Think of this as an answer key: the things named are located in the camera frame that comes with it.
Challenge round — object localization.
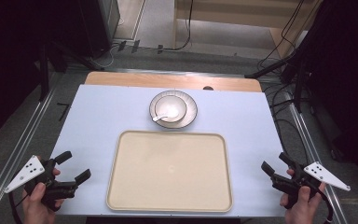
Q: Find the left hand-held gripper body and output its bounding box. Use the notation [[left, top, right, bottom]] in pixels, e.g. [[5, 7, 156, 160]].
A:
[[4, 154, 77, 213]]

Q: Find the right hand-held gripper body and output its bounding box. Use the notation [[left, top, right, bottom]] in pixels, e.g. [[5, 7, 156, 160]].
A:
[[271, 161, 352, 210]]

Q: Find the beige plastic tray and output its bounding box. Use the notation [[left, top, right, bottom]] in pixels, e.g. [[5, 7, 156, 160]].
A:
[[105, 130, 234, 214]]

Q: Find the white ceramic spoon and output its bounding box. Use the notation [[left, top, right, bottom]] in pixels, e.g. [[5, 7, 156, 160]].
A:
[[151, 109, 180, 122]]

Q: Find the white plate with dark rim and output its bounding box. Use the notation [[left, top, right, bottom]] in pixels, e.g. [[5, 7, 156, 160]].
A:
[[148, 90, 199, 130]]

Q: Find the white bowl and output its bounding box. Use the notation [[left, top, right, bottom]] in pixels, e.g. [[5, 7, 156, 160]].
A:
[[154, 94, 188, 123]]

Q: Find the person's left hand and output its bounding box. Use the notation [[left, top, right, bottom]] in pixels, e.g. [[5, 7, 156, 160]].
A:
[[21, 155, 65, 224]]

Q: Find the person's right hand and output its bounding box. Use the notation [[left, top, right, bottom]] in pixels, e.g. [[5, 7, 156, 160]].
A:
[[279, 168, 327, 224]]

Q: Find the white table cover sheet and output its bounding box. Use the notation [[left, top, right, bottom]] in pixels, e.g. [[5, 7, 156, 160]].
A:
[[49, 83, 290, 218]]

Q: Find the black stand leg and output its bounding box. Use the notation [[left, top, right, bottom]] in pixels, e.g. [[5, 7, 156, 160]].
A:
[[38, 43, 51, 102], [244, 54, 297, 79]]

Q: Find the dark cabinet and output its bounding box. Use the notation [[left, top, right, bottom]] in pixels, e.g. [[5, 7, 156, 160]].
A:
[[74, 0, 121, 59]]

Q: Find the beige wooden furniture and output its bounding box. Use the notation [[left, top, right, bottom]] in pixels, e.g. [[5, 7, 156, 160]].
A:
[[172, 0, 324, 59]]

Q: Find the metal floor rail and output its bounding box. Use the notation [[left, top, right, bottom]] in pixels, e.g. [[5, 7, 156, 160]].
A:
[[0, 73, 62, 223], [287, 101, 349, 224]]

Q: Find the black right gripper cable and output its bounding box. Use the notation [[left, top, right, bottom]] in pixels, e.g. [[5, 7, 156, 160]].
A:
[[318, 189, 335, 224]]

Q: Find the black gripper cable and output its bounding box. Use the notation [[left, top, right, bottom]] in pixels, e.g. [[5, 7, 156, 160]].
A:
[[318, 189, 335, 224], [8, 189, 29, 224]]

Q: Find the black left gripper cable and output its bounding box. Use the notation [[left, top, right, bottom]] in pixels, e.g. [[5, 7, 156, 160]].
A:
[[8, 189, 29, 224]]

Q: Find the bundle of black cables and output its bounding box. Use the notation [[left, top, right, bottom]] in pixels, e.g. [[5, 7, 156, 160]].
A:
[[255, 0, 311, 162]]

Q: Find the white floor cable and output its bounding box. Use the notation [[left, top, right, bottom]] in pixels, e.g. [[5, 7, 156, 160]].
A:
[[88, 43, 120, 70]]

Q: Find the black floor cable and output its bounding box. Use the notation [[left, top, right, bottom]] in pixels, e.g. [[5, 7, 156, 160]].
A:
[[159, 0, 195, 52]]

